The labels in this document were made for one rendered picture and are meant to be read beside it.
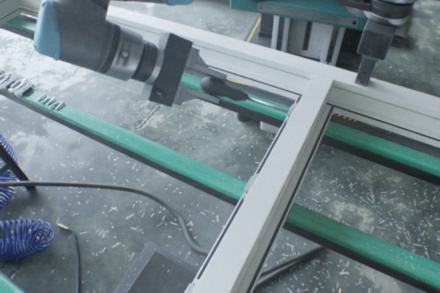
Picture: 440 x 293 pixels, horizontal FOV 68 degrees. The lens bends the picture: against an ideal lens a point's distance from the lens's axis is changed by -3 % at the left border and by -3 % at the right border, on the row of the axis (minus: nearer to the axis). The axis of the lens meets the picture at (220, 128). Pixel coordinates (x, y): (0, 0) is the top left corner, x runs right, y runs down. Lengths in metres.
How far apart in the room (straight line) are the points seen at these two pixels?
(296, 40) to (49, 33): 1.42
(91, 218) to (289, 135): 1.23
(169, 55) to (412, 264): 0.53
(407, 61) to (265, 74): 1.91
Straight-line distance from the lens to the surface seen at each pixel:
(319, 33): 1.78
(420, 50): 2.78
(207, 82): 0.70
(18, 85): 0.96
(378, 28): 0.62
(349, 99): 0.76
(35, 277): 1.66
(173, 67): 0.64
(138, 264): 0.91
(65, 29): 0.57
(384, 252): 0.61
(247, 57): 0.79
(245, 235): 0.50
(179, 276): 0.85
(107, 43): 0.58
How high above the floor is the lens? 1.39
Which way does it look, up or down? 48 degrees down
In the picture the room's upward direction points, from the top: 2 degrees counter-clockwise
